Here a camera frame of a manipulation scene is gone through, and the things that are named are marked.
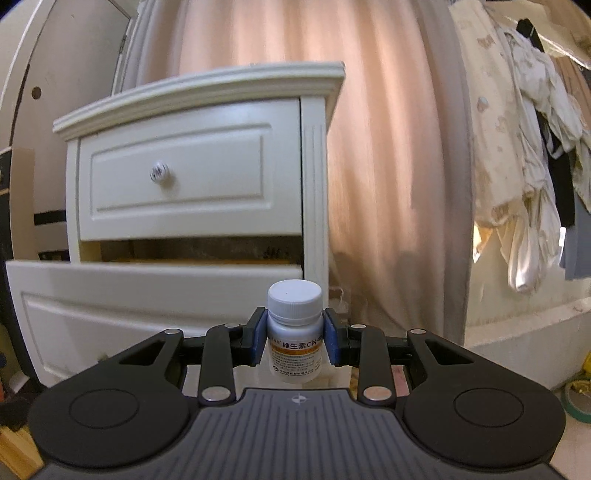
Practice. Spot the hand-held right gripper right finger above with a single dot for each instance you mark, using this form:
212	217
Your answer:
331	340

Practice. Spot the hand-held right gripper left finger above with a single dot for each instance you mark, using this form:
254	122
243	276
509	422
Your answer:
259	335

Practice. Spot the white pill bottle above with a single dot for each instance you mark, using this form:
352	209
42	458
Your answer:
295	333

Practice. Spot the white drawer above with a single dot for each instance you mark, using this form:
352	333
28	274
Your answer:
129	304
190	170

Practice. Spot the closed white drawer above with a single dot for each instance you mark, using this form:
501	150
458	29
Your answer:
190	170

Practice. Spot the round drawer knob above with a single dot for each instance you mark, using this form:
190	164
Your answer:
159	172

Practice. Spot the white nightstand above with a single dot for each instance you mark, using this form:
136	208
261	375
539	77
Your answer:
194	194

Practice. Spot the beige curtain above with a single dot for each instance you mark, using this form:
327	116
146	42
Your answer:
369	152

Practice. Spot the green tape roll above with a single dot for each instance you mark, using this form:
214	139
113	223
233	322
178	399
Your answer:
577	400

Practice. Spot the cream printed cloth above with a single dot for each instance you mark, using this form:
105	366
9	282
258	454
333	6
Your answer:
512	152

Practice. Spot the grey garment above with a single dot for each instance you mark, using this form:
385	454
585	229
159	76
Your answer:
577	249

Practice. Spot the black garment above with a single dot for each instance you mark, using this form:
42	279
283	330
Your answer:
559	180

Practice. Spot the white door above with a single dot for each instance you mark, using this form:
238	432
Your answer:
60	60

